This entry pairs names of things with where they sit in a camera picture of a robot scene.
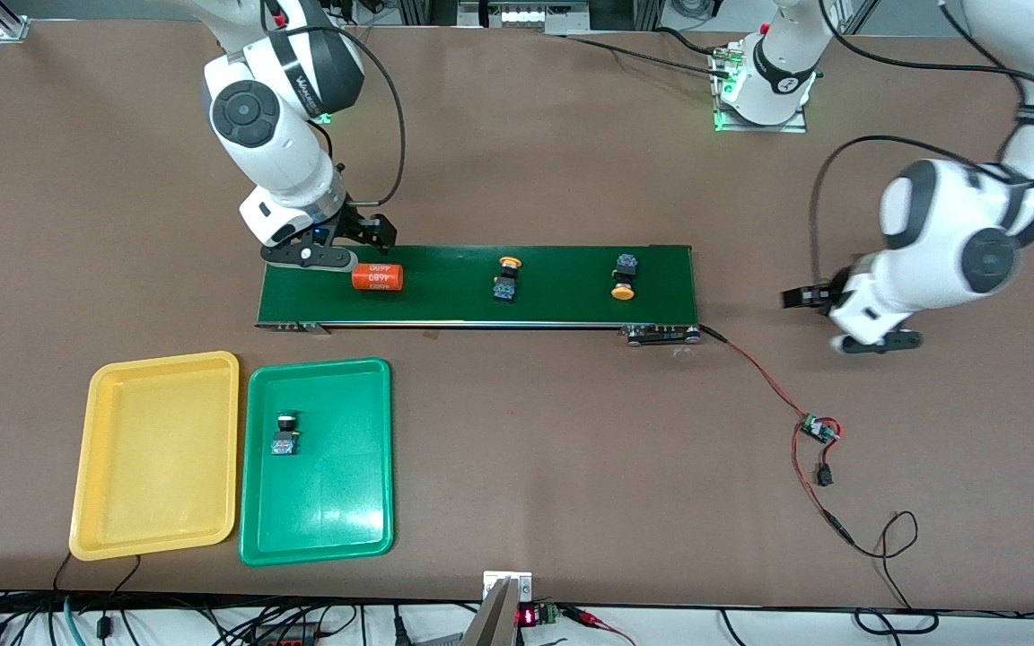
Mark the orange cylinder with white print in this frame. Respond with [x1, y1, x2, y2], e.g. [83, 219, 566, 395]
[351, 262, 406, 293]

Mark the yellow push button switch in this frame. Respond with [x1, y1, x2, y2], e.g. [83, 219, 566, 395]
[492, 256, 524, 305]
[610, 253, 643, 301]

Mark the green push button switch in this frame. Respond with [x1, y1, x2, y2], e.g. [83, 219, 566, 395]
[269, 410, 303, 458]

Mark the green conveyor belt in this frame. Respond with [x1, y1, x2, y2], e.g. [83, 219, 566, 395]
[254, 243, 703, 347]

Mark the green plastic tray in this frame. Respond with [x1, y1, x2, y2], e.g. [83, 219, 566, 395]
[238, 358, 395, 568]

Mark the grey metal equipment rack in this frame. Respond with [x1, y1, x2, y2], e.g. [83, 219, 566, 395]
[457, 0, 591, 35]

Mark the yellow plastic tray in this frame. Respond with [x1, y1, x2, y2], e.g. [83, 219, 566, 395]
[68, 351, 241, 563]

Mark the red clip lead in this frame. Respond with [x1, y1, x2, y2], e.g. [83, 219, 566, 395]
[562, 606, 636, 646]

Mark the red and black wire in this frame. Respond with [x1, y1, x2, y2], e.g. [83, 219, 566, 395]
[699, 325, 855, 548]

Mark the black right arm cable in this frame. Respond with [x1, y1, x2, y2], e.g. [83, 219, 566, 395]
[305, 25, 407, 207]

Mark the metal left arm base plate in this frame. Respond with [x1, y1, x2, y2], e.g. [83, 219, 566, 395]
[712, 49, 810, 135]

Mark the thin black looped cable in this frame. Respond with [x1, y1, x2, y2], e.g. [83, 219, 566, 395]
[847, 511, 942, 634]

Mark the black cable to arm base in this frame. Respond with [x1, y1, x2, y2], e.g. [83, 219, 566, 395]
[562, 27, 737, 73]

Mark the grey metal bracket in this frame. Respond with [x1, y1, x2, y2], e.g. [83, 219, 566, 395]
[461, 572, 533, 646]

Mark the teal cable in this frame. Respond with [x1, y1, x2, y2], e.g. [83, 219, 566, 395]
[62, 595, 89, 646]

